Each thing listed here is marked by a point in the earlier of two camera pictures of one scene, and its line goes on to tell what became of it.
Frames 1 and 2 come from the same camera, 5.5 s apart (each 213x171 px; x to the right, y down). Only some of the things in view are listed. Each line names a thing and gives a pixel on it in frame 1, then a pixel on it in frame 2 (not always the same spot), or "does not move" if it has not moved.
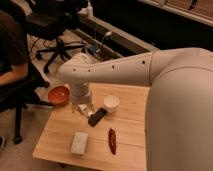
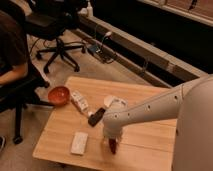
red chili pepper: [112, 140] does not move
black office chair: [53, 19] does not move
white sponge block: [79, 142] does not move
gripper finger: [74, 108] to [105, 141]
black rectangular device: [96, 117] does not move
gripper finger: [90, 107] to [118, 141]
